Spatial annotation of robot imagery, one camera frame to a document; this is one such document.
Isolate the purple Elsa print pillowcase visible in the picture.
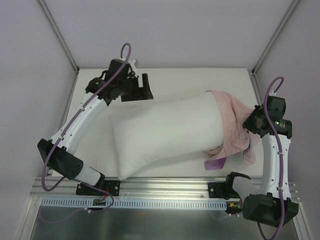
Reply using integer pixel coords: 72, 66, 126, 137
204, 90, 260, 171

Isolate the white pillow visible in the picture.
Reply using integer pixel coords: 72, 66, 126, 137
111, 91, 224, 180

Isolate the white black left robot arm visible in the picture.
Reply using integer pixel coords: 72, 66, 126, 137
37, 58, 154, 195

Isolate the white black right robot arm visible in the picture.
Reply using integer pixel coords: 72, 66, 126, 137
224, 96, 299, 228

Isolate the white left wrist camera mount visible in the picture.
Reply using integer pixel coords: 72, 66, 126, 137
128, 58, 139, 73

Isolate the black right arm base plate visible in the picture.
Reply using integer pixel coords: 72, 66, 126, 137
207, 182, 240, 200

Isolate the white slotted cable duct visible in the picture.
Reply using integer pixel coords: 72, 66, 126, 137
40, 197, 228, 211

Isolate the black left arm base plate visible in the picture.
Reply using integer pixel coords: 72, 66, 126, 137
75, 178, 121, 197

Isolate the right aluminium corner post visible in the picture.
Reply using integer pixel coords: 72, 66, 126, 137
251, 0, 301, 76

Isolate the aluminium corner post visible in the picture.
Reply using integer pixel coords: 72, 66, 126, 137
36, 0, 80, 74
251, 0, 301, 76

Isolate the left aluminium corner post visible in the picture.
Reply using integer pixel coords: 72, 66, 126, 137
36, 0, 80, 74

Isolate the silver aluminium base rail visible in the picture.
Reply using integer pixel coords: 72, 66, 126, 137
29, 176, 300, 201

